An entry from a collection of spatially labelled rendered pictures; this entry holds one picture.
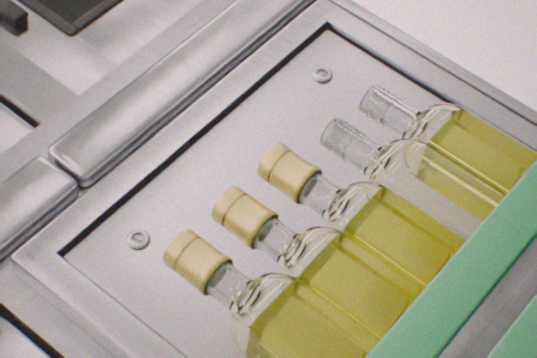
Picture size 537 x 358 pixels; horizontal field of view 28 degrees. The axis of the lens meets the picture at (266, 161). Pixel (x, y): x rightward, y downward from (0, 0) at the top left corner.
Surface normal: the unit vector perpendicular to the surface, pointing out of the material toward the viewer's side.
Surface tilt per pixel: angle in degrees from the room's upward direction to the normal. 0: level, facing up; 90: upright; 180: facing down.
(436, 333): 90
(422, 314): 90
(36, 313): 90
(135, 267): 90
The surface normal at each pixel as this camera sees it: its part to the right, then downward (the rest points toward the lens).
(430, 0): 0.07, -0.61
